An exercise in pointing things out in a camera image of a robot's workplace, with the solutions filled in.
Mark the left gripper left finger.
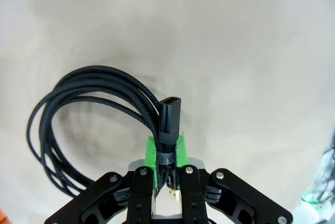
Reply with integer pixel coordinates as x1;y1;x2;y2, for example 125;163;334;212
44;136;159;224

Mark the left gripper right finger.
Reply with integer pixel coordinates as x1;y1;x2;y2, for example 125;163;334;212
175;135;293;224

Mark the black braided USB extension cable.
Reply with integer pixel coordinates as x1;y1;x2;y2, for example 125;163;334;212
26;64;184;204

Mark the white green speckled object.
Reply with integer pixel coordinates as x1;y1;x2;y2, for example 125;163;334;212
299;127;335;210

